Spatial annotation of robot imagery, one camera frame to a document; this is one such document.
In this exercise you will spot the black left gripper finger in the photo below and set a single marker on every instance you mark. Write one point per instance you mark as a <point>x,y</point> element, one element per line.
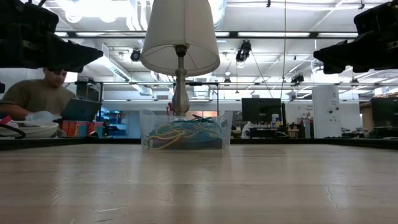
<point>68,69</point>
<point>71,56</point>

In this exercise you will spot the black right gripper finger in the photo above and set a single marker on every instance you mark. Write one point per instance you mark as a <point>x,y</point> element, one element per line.
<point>339,54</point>
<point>332,68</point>

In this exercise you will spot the wide black rubber band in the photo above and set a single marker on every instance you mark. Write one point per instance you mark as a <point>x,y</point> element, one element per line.
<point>199,117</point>

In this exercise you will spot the clear plastic bin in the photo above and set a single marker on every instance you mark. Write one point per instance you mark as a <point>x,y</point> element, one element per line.
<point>224,137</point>

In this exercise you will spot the black ceiling spotlight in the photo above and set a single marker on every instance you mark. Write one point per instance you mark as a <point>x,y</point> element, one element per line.
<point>243,50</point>
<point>135,55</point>
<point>297,78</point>

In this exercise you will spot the grey blue laptop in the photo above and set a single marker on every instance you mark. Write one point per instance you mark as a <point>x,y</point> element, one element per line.
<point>81,110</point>

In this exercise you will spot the person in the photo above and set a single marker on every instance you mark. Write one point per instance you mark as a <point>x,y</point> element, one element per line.
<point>34,96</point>

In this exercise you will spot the white pillar cabinet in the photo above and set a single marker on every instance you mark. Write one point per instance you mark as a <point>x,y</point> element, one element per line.
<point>326,112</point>

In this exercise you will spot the orange red carton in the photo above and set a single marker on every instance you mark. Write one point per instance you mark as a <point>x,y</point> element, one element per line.
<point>77,128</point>

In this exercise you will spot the black computer monitor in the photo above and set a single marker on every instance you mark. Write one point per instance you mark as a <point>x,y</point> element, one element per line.
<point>385,112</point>
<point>261,109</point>

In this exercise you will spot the blue storage shelf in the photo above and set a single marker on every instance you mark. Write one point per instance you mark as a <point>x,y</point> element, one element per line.
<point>115,124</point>

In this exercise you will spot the white shade silver table lamp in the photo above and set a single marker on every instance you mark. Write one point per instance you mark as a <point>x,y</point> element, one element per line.
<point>180,31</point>

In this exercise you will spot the black horizontal pipe rail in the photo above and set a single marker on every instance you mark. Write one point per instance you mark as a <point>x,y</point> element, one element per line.
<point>124,83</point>

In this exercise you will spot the black metal table frame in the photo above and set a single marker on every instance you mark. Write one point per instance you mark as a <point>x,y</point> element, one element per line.
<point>280,141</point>

